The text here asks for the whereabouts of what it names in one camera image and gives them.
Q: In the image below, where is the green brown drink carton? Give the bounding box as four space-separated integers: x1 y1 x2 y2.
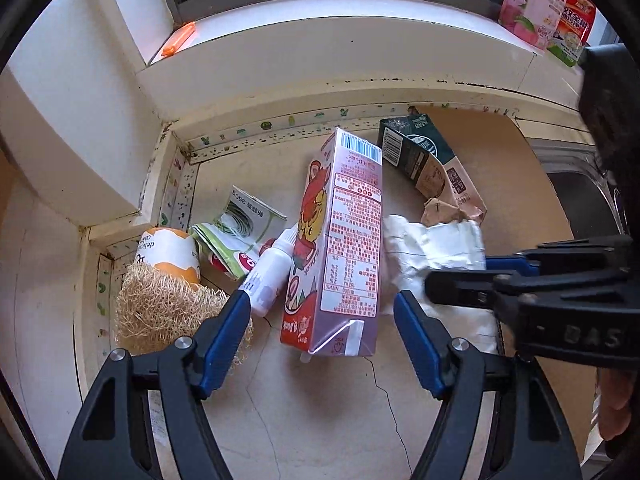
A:
378 114 487 226

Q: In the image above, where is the red spray bottle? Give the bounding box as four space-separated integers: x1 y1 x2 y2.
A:
547 0 597 67

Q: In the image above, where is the orange white cake cup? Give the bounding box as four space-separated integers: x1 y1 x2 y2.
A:
134 228 201 285

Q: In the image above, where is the white paper bag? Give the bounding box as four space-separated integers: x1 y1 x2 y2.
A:
382 212 501 356

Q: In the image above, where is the brown cardboard sheet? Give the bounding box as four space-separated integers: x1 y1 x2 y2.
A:
416 104 596 458

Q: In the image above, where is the pink milk carton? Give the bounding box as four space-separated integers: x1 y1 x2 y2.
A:
281 128 383 356

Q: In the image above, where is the orange lighter on sill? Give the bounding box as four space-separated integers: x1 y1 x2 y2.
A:
160 22 196 58

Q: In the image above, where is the pink soap refill pouch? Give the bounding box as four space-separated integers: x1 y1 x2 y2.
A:
498 0 566 50

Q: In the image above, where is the small white dropper bottle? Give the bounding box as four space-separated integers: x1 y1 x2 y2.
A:
240 224 297 318

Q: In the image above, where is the person's right hand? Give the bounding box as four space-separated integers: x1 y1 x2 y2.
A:
598 368 637 441

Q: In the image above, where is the green snack wrapper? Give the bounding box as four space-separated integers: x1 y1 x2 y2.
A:
189 186 288 280

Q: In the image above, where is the loofah scrub sponge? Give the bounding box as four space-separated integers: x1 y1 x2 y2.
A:
114 262 230 356

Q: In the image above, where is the stainless steel sink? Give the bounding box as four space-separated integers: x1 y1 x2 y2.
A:
528 139 628 238

